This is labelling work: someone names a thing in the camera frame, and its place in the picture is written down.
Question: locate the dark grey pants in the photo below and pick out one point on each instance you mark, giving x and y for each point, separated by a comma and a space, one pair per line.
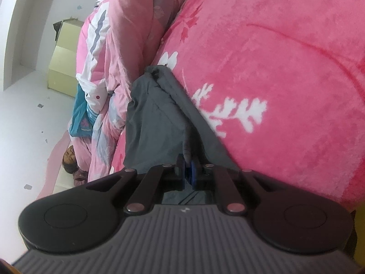
154, 120

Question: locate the pink and white quilt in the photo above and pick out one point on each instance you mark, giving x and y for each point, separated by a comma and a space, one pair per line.
125, 34

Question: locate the teal printed cloth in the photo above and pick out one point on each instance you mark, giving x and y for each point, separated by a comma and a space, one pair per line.
78, 117

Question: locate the pink floral fleece blanket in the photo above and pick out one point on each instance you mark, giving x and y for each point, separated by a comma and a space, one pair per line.
271, 48

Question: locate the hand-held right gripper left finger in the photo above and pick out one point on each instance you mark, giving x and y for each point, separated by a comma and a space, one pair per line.
180, 174

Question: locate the sleeping person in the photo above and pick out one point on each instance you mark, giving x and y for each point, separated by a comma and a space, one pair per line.
57, 177

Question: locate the pale yellow cabinet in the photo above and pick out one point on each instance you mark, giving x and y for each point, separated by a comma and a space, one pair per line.
62, 62

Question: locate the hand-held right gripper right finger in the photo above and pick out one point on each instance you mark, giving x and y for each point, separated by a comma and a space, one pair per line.
195, 177

